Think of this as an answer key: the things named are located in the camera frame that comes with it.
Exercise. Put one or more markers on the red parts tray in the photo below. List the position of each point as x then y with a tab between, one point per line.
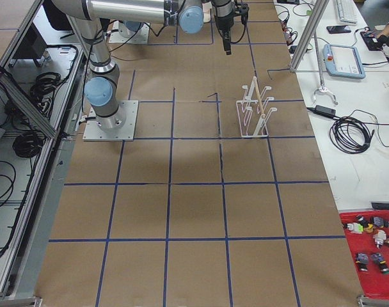
367	234

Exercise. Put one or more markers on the white keyboard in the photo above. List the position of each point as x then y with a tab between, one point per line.
346	11

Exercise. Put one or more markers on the teach pendant tablet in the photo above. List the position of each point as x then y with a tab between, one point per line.
343	61

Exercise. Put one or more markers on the aluminium frame post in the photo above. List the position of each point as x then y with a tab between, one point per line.
307	34

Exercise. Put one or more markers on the black power adapter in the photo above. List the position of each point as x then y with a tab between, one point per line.
325	111

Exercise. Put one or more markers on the white wire cup rack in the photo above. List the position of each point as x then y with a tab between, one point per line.
253	112

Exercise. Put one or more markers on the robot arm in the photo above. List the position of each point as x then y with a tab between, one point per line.
85	18

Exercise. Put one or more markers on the reacher grabber tool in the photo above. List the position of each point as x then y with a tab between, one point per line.
322	89

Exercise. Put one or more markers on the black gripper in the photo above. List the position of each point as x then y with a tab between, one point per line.
223	20

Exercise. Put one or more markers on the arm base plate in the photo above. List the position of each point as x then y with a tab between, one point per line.
120	33
119	127

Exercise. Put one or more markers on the black smartphone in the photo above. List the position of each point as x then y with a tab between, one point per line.
339	29

